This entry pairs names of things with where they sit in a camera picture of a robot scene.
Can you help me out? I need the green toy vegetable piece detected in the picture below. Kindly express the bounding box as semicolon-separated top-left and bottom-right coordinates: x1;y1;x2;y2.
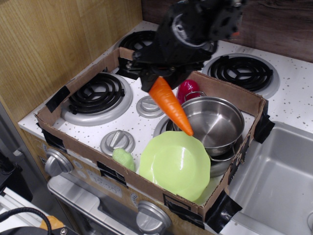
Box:
112;148;135;171

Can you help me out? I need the stainless steel pot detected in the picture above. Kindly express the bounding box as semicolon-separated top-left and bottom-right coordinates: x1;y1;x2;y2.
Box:
182;92;245;162

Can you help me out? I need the right silver oven knob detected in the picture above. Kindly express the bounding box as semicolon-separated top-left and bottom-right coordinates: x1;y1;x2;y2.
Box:
136;200;172;235

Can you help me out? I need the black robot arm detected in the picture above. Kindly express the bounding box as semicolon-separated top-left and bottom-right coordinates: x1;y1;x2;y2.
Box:
124;0;246;92

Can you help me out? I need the red plastic toy pepper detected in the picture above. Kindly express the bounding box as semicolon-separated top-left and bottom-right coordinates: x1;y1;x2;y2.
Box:
176;79;200;104

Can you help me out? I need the left silver oven knob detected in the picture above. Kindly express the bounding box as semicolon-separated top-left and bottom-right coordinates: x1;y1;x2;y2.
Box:
45;148;74;177

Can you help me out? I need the black burner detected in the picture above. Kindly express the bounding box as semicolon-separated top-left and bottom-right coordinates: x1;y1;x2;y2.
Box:
117;30;156;51
61;72;133;126
202;53;280;99

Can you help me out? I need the brown cardboard fence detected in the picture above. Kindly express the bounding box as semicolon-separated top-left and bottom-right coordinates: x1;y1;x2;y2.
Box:
37;47;274;235

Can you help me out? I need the silver front stove knob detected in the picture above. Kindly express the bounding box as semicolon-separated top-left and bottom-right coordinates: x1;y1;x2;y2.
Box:
100;130;135;156

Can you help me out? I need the black braided cable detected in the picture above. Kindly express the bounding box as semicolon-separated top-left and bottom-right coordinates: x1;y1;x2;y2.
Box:
0;207;52;235

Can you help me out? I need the silver oven door handle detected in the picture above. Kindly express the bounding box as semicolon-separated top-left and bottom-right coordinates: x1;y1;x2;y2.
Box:
47;175;142;235

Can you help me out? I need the grey toy sink basin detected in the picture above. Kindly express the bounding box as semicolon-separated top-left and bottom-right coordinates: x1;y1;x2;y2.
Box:
224;122;313;235

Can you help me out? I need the silver centre stove knob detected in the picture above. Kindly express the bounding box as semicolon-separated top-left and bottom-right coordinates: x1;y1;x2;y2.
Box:
136;95;164;118

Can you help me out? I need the front left black burner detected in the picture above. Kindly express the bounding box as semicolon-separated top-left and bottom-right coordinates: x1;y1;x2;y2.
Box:
61;72;133;126

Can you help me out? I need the yellow orange cloth piece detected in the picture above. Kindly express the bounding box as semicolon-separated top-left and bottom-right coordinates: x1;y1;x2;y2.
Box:
39;215;64;230

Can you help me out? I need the back right black burner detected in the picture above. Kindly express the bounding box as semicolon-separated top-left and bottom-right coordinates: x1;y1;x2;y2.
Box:
202;53;280;99

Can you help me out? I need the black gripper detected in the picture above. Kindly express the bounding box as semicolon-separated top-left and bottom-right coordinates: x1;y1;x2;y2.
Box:
126;13;218;92

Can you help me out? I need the light green plastic plate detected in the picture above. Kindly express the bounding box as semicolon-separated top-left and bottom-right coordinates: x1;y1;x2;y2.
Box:
138;131;211;202

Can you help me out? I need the silver oven knob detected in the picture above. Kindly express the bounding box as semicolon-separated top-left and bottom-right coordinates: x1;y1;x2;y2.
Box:
45;148;74;177
136;200;172;235

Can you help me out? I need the back left black burner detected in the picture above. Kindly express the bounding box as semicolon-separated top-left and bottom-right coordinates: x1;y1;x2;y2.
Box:
117;30;156;51

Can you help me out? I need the orange plastic toy carrot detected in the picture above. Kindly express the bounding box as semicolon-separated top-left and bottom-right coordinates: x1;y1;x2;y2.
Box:
148;76;194;136

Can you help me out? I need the silver stove knob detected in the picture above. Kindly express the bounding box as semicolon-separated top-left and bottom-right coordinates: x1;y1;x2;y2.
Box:
100;130;135;156
136;95;164;118

